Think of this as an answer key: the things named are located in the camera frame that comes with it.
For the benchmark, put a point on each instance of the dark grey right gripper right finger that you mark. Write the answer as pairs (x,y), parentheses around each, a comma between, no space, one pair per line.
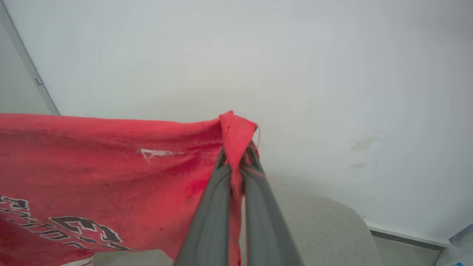
(264,221)

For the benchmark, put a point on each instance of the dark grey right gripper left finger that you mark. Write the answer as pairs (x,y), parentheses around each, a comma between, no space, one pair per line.
(210,221)

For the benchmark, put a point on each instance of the red jersey with white sleeves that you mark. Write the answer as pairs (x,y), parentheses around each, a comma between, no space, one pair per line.
(111,177)

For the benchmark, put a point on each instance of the blue white plastic object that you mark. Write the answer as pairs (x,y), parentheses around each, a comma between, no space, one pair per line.
(460,247)

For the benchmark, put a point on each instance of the grey door frame strip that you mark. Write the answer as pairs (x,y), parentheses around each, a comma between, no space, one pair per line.
(26,62)

